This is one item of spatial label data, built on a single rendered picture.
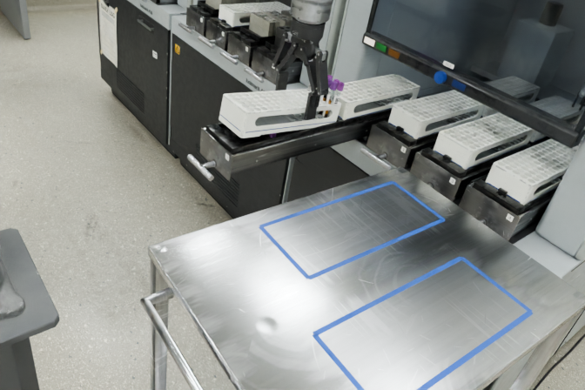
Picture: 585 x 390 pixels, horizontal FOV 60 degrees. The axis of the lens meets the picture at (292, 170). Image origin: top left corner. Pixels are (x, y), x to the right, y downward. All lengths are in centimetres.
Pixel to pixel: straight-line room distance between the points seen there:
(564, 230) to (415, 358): 58
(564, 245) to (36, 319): 104
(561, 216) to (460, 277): 38
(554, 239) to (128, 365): 123
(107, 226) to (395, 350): 159
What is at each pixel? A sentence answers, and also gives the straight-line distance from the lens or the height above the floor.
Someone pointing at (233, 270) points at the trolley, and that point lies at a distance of 80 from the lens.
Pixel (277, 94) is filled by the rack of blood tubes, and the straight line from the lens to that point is 123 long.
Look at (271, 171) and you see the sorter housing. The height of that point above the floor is 43.
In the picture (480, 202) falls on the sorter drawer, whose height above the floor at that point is 78.
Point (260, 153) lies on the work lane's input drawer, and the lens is 114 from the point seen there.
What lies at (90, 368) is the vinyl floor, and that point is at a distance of 172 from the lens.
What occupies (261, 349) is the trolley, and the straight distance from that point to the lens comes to 71.
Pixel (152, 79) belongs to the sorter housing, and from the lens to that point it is 248.
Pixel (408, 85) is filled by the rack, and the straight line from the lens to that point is 150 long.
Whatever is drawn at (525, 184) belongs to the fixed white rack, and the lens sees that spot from 118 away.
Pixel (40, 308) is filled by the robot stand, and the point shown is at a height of 70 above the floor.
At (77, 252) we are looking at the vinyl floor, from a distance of 207.
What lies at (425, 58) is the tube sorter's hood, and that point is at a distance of 131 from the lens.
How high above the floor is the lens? 138
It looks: 32 degrees down
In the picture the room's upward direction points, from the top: 10 degrees clockwise
